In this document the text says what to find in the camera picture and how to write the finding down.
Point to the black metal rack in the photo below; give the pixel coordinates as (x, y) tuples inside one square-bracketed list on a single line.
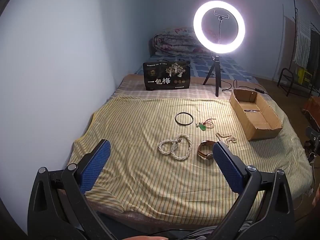
[(289, 85)]

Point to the orange brown floor bag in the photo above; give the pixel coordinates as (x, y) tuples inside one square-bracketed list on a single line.
[(312, 106)]

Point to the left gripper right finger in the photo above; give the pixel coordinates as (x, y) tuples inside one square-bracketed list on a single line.
[(233, 169)]

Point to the white ring light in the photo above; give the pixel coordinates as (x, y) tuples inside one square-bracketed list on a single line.
[(222, 11)]

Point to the folded floral quilt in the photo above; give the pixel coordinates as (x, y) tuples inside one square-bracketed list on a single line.
[(178, 41)]

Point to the small metal pin in box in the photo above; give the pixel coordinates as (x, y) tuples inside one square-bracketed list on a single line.
[(251, 110)]

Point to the yellow box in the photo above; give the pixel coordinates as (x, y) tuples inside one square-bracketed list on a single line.
[(304, 77)]

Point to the blue patterned bed sheet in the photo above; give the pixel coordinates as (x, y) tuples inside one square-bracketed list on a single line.
[(201, 64)]

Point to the red strap wristwatch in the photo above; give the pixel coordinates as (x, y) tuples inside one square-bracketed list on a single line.
[(205, 149)]

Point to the yellow striped bed sheet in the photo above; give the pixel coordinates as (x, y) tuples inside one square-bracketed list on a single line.
[(154, 169)]

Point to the brown cardboard box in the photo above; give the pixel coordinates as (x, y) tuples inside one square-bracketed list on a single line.
[(257, 126)]

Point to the black snack bag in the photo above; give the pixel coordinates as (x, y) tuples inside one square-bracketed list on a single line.
[(166, 75)]

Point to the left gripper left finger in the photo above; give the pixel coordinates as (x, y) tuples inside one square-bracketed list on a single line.
[(83, 175)]

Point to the black tripod stand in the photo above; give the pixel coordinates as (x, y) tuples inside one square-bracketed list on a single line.
[(215, 67)]

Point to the hanging clothes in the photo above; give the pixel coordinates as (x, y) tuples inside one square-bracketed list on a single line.
[(296, 45)]

